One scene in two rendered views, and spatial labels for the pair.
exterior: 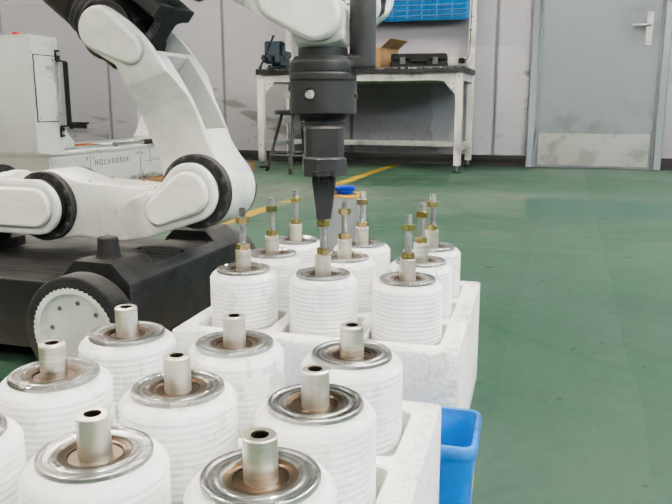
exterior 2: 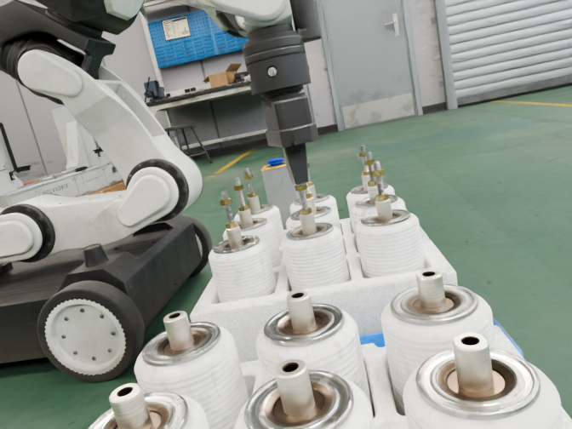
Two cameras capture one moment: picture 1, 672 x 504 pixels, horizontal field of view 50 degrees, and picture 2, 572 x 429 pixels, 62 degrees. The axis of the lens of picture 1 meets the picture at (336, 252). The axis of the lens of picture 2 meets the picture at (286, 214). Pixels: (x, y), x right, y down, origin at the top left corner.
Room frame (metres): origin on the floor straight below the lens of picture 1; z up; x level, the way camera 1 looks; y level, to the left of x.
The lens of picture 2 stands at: (0.27, 0.15, 0.45)
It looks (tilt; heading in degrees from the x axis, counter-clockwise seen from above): 13 degrees down; 351
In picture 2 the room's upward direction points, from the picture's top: 12 degrees counter-clockwise
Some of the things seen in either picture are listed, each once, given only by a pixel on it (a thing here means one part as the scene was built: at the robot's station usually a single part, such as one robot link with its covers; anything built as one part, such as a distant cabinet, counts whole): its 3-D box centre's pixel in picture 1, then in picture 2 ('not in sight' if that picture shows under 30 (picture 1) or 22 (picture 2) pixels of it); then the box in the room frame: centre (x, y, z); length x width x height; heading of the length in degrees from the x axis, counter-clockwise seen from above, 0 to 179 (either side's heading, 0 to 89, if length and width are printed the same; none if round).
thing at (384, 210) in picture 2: (407, 270); (384, 209); (0.94, -0.10, 0.26); 0.02 x 0.02 x 0.03
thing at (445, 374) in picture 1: (344, 357); (327, 295); (1.09, -0.01, 0.09); 0.39 x 0.39 x 0.18; 75
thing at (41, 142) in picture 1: (95, 111); (32, 157); (4.15, 1.36, 0.45); 1.51 x 0.57 x 0.74; 162
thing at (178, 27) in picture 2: not in sight; (176, 27); (6.22, 0.06, 1.54); 0.32 x 0.02 x 0.25; 72
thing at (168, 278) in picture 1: (61, 242); (45, 260); (1.53, 0.59, 0.19); 0.64 x 0.52 x 0.33; 72
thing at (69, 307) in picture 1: (82, 329); (91, 331); (1.20, 0.44, 0.10); 0.20 x 0.05 x 0.20; 72
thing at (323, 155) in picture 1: (321, 127); (283, 102); (0.97, 0.02, 0.45); 0.13 x 0.10 x 0.12; 4
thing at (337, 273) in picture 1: (323, 274); (309, 231); (0.97, 0.02, 0.25); 0.08 x 0.08 x 0.01
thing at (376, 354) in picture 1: (351, 355); (432, 304); (0.64, -0.01, 0.25); 0.08 x 0.08 x 0.01
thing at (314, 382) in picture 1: (315, 388); (472, 363); (0.53, 0.02, 0.26); 0.02 x 0.02 x 0.03
